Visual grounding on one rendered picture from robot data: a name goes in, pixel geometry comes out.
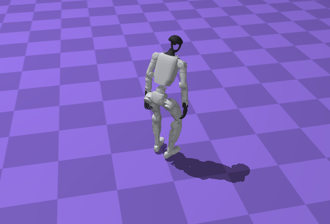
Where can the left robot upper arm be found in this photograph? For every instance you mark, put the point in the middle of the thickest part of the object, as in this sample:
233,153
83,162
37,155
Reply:
152,65

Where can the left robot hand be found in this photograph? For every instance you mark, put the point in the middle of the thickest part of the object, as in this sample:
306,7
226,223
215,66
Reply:
146,105

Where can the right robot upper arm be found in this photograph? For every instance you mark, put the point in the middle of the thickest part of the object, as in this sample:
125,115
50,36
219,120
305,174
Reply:
182,65

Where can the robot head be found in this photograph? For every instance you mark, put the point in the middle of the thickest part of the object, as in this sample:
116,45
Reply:
174,40

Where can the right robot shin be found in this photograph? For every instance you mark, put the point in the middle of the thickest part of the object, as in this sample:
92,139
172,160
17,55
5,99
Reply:
173,136

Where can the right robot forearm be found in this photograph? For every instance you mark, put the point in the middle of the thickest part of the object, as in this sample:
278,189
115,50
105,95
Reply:
184,95

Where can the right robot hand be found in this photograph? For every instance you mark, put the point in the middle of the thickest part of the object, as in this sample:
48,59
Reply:
184,111

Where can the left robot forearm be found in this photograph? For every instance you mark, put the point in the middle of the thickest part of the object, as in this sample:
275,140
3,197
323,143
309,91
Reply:
148,85

